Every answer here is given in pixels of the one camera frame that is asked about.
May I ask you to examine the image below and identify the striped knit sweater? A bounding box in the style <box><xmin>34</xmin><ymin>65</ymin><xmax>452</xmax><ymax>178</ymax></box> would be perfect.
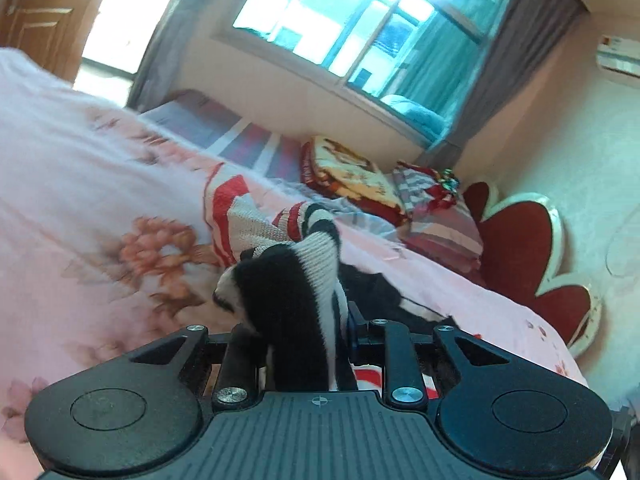
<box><xmin>203</xmin><ymin>164</ymin><xmax>456</xmax><ymax>391</ymax></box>

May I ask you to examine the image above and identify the striped pillow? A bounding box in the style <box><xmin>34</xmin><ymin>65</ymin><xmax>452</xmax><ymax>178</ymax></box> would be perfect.
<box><xmin>392</xmin><ymin>162</ymin><xmax>484</xmax><ymax>274</ymax></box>

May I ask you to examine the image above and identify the yellow red folded blanket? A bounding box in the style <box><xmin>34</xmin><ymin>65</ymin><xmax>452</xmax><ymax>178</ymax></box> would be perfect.
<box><xmin>300</xmin><ymin>136</ymin><xmax>408</xmax><ymax>226</ymax></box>

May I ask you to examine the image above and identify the shiny ribbon bow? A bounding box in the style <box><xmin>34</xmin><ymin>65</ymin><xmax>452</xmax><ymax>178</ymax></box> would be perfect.
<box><xmin>435</xmin><ymin>168</ymin><xmax>460</xmax><ymax>202</ymax></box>

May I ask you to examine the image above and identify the red heart-shaped headboard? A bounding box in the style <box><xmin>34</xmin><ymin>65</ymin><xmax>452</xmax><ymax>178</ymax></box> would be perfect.
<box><xmin>463</xmin><ymin>181</ymin><xmax>603</xmax><ymax>359</ymax></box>

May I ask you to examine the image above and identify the pink floral bed sheet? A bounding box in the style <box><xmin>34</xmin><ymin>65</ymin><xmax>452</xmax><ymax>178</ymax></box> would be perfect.
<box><xmin>1</xmin><ymin>49</ymin><xmax>587</xmax><ymax>479</ymax></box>

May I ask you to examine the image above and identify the striped mattress cover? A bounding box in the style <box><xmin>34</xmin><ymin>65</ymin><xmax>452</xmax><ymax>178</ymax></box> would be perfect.
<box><xmin>143</xmin><ymin>90</ymin><xmax>302</xmax><ymax>182</ymax></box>

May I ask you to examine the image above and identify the grey left curtain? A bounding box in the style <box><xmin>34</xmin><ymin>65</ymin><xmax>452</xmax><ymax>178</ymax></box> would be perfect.
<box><xmin>127</xmin><ymin>0</ymin><xmax>210</xmax><ymax>112</ymax></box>

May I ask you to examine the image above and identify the grey curtain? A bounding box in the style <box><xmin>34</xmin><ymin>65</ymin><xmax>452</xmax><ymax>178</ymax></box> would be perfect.
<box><xmin>418</xmin><ymin>0</ymin><xmax>586</xmax><ymax>169</ymax></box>
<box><xmin>127</xmin><ymin>0</ymin><xmax>210</xmax><ymax>112</ymax></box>

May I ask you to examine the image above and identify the grey right curtain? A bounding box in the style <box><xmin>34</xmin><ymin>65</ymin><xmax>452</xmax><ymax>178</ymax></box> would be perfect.
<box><xmin>418</xmin><ymin>0</ymin><xmax>586</xmax><ymax>169</ymax></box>

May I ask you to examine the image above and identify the brown wooden door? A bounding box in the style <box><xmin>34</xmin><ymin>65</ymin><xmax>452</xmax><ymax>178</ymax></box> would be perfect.
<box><xmin>1</xmin><ymin>0</ymin><xmax>102</xmax><ymax>82</ymax></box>

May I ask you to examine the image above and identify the window with frame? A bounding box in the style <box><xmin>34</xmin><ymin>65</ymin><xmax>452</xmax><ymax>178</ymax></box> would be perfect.
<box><xmin>224</xmin><ymin>0</ymin><xmax>506</xmax><ymax>148</ymax></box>

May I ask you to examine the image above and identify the white charging cable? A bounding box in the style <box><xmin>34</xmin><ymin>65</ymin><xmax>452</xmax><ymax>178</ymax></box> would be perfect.
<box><xmin>604</xmin><ymin>204</ymin><xmax>640</xmax><ymax>279</ymax></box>

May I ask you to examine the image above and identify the wall air conditioner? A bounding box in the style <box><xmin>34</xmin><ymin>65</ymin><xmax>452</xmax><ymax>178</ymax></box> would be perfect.
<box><xmin>596</xmin><ymin>35</ymin><xmax>640</xmax><ymax>78</ymax></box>

